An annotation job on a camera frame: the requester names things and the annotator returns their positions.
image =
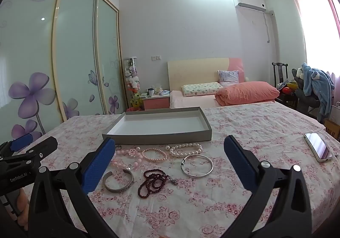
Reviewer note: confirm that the red trash bin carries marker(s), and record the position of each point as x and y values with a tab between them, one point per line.
132	109

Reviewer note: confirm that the colourful toy heap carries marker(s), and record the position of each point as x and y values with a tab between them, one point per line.
289	87

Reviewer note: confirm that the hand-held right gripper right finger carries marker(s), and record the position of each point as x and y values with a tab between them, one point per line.
239	165

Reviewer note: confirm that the person's left hand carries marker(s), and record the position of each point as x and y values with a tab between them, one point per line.
23	207

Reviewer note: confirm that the pink and beige nightstand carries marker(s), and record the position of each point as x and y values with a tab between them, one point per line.
156	102

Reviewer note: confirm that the floral print pillow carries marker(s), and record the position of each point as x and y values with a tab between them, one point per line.
202	88

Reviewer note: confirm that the cardboard box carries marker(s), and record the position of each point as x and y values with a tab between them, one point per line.
333	129

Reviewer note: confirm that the white wall switch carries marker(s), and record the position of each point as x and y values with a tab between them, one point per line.
156	58

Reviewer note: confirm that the pink floral tablecloth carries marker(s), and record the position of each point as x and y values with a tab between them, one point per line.
186	214

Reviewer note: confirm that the floral sliding door wardrobe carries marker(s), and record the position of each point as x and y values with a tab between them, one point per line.
74	54

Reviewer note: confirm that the smartphone in clear case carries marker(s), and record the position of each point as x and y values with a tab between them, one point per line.
318	147

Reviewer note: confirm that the small lilac patterned cushion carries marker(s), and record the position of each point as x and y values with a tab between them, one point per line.
228	77

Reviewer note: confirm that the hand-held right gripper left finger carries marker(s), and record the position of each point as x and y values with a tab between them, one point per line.
97	167

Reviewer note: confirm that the dark wooden chair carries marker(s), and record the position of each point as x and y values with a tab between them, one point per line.
279	73

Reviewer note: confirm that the grey office chair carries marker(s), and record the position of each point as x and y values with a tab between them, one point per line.
300	94

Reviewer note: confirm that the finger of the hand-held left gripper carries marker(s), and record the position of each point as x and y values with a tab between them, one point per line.
22	142
42	147

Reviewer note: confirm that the light blue cloth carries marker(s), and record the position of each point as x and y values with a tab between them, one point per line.
164	92

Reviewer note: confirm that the yellow plush toy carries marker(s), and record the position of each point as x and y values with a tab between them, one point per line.
135	100

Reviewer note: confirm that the clear plush toy tube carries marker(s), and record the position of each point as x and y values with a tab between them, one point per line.
131	75

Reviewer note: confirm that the blue plush robe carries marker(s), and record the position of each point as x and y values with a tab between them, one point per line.
317	81

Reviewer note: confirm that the grey cardboard tray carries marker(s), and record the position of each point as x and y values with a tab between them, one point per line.
159	123

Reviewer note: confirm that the beige and pink headboard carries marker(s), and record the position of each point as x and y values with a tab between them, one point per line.
196	73

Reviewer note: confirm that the white air conditioner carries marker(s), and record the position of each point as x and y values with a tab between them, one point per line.
249	1

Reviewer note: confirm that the folded salmon quilt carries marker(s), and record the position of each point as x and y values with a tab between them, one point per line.
247	93

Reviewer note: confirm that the thin silver bangle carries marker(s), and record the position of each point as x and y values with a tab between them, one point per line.
197	177

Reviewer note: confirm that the bed with pink sheet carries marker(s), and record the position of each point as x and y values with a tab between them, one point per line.
191	101

